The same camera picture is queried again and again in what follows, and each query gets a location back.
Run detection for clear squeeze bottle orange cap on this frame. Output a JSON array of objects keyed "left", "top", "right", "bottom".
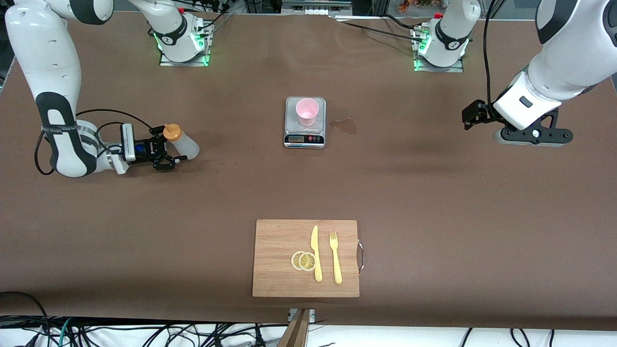
[{"left": 163, "top": 123, "right": 200, "bottom": 161}]

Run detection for pink cup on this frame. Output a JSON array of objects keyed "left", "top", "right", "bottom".
[{"left": 295, "top": 98, "right": 320, "bottom": 127}]

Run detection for brown table cover sheet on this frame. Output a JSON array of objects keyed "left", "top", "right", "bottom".
[{"left": 0, "top": 9, "right": 617, "bottom": 333}]

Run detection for brown liquid puddle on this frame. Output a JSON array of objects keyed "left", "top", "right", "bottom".
[{"left": 329, "top": 118, "right": 359, "bottom": 136}]

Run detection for silver digital kitchen scale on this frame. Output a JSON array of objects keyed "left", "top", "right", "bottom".
[{"left": 283, "top": 96, "right": 327, "bottom": 149}]

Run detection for wooden cutting board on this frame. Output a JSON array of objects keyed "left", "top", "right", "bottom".
[{"left": 252, "top": 219, "right": 361, "bottom": 298}]

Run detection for yellow plastic knife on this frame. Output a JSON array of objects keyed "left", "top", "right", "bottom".
[{"left": 310, "top": 225, "right": 323, "bottom": 282}]

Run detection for white power strip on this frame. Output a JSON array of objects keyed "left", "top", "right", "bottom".
[{"left": 282, "top": 0, "right": 352, "bottom": 16}]

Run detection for yellow plastic fork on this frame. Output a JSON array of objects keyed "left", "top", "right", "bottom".
[{"left": 329, "top": 231, "right": 343, "bottom": 284}]

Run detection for wooden beam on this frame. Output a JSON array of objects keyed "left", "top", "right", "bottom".
[{"left": 279, "top": 308, "right": 311, "bottom": 347}]

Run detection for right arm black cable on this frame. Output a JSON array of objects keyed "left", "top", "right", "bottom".
[{"left": 34, "top": 108, "right": 160, "bottom": 176}]

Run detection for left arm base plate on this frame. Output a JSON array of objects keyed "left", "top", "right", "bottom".
[{"left": 414, "top": 24, "right": 465, "bottom": 73}]

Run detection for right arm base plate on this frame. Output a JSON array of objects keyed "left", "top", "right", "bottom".
[{"left": 159, "top": 19, "right": 211, "bottom": 67}]

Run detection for teal cable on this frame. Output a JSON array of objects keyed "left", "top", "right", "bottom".
[{"left": 58, "top": 317, "right": 74, "bottom": 347}]

